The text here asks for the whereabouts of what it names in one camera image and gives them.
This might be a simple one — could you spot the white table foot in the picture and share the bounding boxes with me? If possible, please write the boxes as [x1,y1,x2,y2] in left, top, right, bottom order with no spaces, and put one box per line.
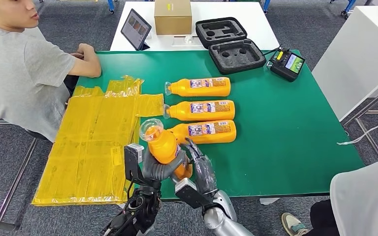
[259,197,281,206]

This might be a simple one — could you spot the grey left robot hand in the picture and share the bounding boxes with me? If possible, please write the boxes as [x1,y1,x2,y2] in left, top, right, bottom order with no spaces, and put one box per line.
[141,148,189,182]

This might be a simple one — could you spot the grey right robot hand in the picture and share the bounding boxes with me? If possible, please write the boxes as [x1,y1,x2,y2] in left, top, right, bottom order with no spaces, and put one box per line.
[181,138,219,196]

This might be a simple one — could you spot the black foam lined case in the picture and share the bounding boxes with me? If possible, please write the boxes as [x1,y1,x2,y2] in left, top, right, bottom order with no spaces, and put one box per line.
[195,17,267,75]

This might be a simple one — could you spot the person's right hand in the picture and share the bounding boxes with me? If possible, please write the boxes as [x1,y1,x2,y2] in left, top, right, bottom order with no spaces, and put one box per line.
[77,43,95,62]

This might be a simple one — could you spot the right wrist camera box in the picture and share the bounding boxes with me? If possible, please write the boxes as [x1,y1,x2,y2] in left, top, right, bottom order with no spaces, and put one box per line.
[175,177,209,209]

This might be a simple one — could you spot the black tablet on stand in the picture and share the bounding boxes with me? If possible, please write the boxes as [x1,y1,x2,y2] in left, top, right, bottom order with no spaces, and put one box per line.
[121,8,153,51]

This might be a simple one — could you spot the white cord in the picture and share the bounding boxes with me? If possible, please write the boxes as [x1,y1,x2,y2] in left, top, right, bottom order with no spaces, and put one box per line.
[336,112,378,146]

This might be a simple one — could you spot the grey metal table frame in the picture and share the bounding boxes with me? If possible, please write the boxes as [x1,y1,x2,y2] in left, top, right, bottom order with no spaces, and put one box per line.
[340,81,378,160]
[0,119,40,232]

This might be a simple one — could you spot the black stool seat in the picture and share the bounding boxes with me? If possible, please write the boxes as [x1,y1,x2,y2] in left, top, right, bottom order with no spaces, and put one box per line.
[24,128,48,141]

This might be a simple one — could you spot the person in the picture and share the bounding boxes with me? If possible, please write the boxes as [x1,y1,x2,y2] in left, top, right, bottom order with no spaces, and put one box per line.
[0,0,102,143]
[281,154,378,236]

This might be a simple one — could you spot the brown cardboard box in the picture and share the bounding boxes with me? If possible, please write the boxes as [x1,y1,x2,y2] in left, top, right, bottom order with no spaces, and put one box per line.
[154,0,193,36]

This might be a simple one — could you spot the black cable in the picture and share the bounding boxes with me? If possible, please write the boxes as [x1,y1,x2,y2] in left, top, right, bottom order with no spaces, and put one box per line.
[262,45,283,57]

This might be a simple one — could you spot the orange detergent bottle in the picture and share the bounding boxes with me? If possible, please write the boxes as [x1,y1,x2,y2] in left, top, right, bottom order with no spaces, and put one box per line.
[139,118,193,180]
[164,77,231,97]
[167,119,237,145]
[163,100,236,122]

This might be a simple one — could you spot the black remote controller with screen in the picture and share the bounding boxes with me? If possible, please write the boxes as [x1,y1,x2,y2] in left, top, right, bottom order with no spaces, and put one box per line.
[270,48,306,82]

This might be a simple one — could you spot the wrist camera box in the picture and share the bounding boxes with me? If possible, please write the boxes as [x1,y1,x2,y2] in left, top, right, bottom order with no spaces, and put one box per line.
[175,177,209,209]
[124,143,146,184]

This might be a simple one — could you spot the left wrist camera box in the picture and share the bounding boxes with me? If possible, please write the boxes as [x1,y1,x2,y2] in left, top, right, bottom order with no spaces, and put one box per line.
[124,143,146,184]

